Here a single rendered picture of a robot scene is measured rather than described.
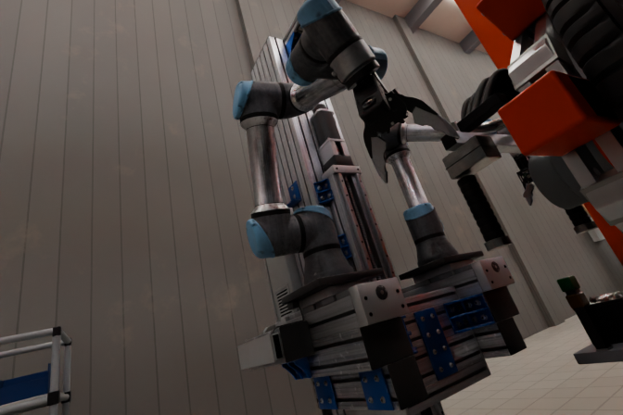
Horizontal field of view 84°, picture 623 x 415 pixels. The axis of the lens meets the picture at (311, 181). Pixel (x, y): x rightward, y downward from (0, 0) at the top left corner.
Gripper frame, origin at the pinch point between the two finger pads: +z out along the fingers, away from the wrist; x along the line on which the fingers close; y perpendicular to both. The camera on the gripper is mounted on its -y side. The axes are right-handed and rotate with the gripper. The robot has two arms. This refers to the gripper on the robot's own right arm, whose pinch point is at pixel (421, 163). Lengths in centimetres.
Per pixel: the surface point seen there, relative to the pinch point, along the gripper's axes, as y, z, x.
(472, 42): 937, -22, -140
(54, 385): 5, 0, 161
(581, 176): -13.2, 9.7, -17.0
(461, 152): 8.4, 3.7, -6.2
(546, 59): -6.5, -4.4, -22.3
